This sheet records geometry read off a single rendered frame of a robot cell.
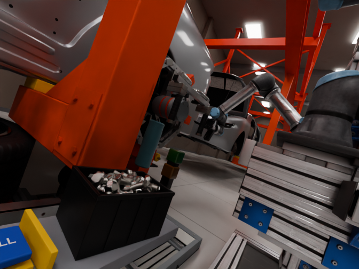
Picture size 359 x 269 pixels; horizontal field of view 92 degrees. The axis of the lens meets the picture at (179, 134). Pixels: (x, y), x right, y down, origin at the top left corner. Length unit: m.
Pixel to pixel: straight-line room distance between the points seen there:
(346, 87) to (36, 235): 0.78
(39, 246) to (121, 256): 0.14
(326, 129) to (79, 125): 0.68
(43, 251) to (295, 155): 0.61
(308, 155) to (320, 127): 0.09
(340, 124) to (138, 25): 0.62
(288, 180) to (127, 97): 0.53
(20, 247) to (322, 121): 0.71
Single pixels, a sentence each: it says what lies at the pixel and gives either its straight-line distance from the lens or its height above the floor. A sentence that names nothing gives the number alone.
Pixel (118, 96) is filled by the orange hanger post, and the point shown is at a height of 0.75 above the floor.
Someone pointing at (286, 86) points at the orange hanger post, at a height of 2.65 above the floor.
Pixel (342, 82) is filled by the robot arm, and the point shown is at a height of 1.00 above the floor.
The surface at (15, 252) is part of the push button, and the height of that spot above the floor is 0.48.
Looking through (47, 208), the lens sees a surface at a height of 0.38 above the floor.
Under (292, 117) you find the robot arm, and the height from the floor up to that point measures 1.06.
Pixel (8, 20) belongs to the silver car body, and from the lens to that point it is 0.97.
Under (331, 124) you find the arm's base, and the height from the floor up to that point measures 0.88.
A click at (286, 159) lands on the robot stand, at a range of 0.61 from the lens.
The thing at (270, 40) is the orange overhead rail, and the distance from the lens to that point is 4.71.
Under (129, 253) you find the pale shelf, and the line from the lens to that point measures 0.43.
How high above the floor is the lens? 0.70
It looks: 1 degrees up
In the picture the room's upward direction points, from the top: 20 degrees clockwise
